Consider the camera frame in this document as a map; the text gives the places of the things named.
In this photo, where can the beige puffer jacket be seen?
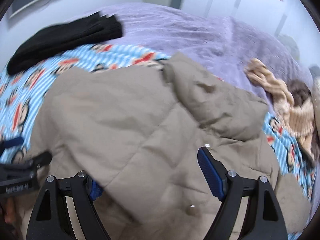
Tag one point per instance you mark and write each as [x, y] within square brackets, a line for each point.
[140, 134]

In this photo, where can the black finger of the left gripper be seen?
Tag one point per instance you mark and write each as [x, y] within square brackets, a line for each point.
[38, 161]

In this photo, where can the black folded garment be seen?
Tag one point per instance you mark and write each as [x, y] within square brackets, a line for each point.
[57, 38]

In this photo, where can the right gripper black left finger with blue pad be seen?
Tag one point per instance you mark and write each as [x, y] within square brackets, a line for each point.
[50, 218]

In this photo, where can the blue striped monkey blanket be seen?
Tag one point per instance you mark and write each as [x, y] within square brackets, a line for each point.
[40, 79]

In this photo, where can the tan knitted sweater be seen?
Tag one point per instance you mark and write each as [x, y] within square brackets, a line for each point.
[293, 105]

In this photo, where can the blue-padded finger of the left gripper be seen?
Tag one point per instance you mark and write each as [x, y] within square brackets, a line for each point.
[17, 141]

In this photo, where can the purple bed cover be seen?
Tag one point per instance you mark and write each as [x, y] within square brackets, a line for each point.
[223, 45]

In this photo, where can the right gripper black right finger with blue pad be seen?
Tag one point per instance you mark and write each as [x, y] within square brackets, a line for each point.
[263, 218]

